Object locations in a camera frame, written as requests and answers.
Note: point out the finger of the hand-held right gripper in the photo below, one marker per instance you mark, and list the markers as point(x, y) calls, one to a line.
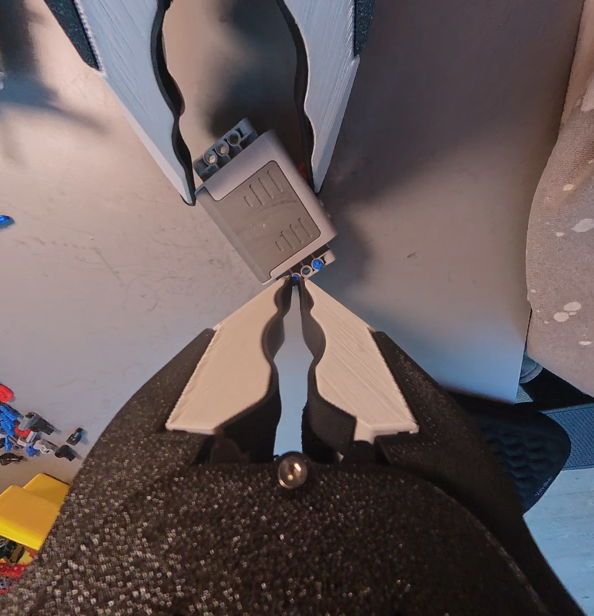
point(331, 77)
point(124, 58)

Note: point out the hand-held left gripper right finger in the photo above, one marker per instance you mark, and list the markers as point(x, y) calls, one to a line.
point(369, 385)

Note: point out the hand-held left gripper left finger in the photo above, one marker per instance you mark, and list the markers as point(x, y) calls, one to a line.
point(215, 385)

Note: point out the grey battery box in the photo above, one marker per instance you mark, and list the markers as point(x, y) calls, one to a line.
point(268, 207)

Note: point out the pile of mixed building pieces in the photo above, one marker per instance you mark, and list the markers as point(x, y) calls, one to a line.
point(3, 393)

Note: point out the grey desk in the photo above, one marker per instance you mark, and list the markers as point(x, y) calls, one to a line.
point(104, 289)

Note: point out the black rounded armrest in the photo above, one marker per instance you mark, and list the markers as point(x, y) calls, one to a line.
point(519, 443)

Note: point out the yellow plastic bin with parts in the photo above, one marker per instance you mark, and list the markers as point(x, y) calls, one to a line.
point(22, 505)

